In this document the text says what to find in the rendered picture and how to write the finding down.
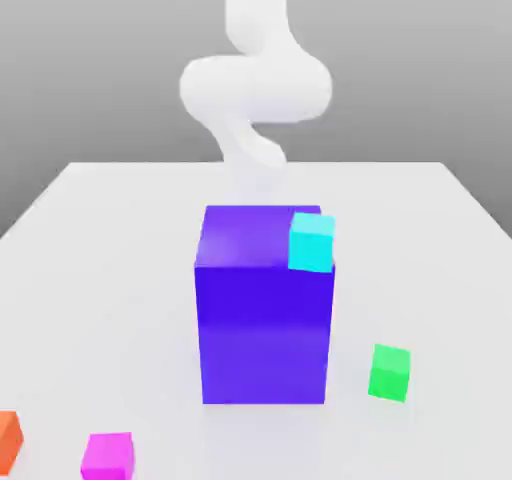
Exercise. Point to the small cyan cube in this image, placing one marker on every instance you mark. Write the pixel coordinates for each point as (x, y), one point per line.
(311, 248)

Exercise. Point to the large purple box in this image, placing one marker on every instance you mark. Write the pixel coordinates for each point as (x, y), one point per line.
(262, 328)

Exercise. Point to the small green cube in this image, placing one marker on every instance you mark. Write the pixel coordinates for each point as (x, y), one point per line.
(388, 376)

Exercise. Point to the small magenta cube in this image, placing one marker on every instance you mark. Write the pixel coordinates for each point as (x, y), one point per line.
(107, 458)

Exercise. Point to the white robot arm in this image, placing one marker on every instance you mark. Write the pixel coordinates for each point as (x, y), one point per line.
(256, 88)

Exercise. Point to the small orange cube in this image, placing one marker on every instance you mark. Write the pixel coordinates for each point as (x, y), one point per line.
(8, 440)

